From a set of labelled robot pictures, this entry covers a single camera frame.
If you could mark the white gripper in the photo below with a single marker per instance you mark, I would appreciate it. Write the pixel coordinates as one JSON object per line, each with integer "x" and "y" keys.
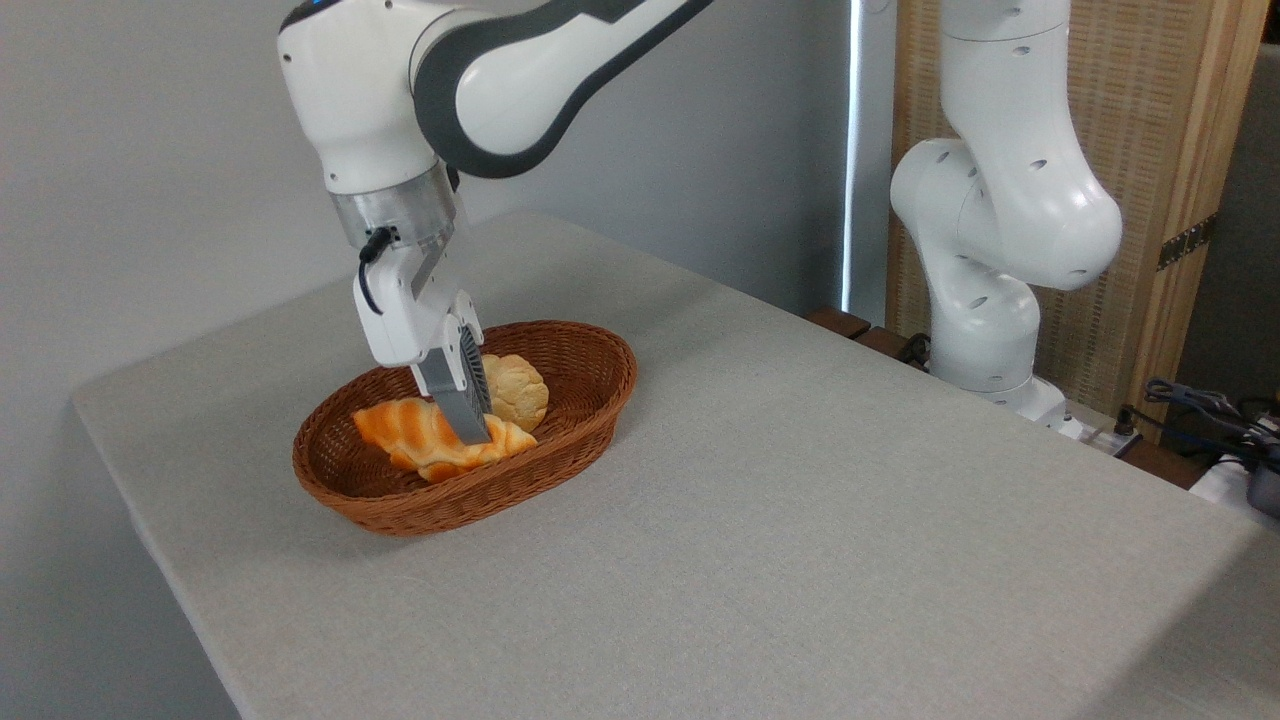
{"x": 405, "y": 310}

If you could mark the orange croissant bread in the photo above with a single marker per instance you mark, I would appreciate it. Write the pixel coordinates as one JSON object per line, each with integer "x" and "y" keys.
{"x": 410, "y": 430}

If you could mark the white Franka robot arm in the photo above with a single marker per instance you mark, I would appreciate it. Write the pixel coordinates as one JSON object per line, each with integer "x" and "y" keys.
{"x": 1010, "y": 200}

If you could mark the pale round bread roll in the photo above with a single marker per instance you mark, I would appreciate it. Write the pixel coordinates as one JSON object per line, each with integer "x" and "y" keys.
{"x": 518, "y": 390}

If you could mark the brown wicker basket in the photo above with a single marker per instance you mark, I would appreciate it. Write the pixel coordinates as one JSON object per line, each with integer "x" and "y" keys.
{"x": 400, "y": 505}

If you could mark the grey fabric tablecloth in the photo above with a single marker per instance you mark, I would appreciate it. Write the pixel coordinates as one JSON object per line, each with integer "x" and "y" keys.
{"x": 800, "y": 550}

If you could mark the dark brown wooden platform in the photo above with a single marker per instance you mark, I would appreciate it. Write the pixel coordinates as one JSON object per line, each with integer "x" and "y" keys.
{"x": 838, "y": 320}

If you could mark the dark metal screen hinge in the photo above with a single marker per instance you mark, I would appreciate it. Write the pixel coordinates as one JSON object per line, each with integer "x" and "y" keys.
{"x": 1187, "y": 243}

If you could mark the woven wood-framed screen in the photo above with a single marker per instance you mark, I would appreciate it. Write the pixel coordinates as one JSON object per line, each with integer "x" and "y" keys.
{"x": 1150, "y": 100}

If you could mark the white cloth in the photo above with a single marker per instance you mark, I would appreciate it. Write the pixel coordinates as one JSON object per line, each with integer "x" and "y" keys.
{"x": 1220, "y": 485}

